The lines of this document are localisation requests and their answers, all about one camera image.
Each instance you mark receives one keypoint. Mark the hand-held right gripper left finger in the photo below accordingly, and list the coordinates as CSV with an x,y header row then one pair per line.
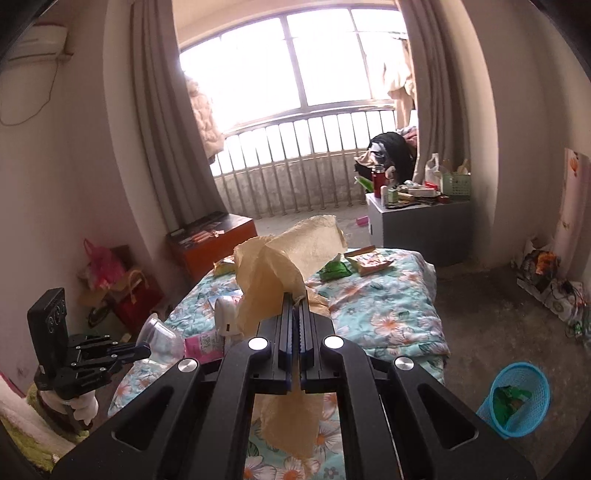
x,y
279,350

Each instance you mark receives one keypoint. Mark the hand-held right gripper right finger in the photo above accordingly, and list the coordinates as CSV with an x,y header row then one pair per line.
x,y
307,350

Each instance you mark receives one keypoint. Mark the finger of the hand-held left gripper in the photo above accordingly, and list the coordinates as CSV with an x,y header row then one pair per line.
x,y
104,369
124,351

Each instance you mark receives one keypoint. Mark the white strawberry milk bottle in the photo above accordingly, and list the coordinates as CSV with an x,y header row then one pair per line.
x,y
227,318

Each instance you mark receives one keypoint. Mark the beige paper towel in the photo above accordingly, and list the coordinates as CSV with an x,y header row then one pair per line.
x,y
272,267

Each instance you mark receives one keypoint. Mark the blue plastic wastebasket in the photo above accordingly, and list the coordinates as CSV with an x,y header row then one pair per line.
x,y
531,406

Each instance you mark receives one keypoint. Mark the person's left forearm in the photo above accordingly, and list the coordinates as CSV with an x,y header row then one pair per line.
x,y
27,415

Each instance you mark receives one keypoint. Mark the person's left hand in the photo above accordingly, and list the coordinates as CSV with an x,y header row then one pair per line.
x,y
85,408

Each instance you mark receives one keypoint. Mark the clear bottle with pink label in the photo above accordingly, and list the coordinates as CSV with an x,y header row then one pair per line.
x,y
166,341

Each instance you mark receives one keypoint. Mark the pink plastic bag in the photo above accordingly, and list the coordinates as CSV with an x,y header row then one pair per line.
x,y
102,265

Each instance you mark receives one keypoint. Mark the green snack packet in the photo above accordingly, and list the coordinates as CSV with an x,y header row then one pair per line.
x,y
336,271

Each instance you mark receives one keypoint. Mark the floral blue blanket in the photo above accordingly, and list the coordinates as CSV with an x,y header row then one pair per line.
x,y
392,314

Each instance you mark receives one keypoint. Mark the yellow-green snack packet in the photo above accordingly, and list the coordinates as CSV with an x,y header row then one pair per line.
x,y
225,266

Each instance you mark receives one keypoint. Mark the tan snack box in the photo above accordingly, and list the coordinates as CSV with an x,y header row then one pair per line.
x,y
369,262

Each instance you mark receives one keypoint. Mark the orange wooden cabinet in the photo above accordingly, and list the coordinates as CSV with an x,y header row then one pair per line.
x,y
207,249

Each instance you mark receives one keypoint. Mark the grey cabinet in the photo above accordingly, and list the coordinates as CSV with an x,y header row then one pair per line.
x,y
415,230

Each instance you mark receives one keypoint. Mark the red thermos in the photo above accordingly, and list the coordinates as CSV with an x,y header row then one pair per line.
x,y
378,182

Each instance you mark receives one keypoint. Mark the metal railing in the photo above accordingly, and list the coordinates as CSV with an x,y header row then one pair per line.
x,y
300,161

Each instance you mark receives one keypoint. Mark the black backpack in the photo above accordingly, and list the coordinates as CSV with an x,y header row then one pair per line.
x,y
397,152

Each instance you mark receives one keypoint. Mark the white plastic bag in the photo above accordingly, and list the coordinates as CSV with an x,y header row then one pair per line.
x,y
432,170

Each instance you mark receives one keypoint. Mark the green plastic basket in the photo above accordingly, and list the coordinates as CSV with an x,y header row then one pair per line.
x,y
456,184

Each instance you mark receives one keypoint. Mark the grey curtain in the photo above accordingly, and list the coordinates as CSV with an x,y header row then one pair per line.
x,y
157,115
429,92

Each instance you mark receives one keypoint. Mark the fluffy pale coat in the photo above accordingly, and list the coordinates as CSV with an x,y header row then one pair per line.
x,y
205,120

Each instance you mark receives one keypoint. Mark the pile of printed bags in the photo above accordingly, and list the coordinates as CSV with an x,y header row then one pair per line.
x,y
540,265

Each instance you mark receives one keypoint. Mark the white printed boxes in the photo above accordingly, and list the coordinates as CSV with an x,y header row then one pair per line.
x,y
565,300

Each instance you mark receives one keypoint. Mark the white air conditioner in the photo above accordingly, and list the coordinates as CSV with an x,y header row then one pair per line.
x,y
39,44

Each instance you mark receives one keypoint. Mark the window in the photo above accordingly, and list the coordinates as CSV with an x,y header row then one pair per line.
x,y
286,64

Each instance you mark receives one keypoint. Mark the hanging beige garment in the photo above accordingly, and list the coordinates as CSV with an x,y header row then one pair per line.
x,y
397,69

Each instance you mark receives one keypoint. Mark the printed wallpaper roll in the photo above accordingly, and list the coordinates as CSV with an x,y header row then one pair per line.
x,y
572,207

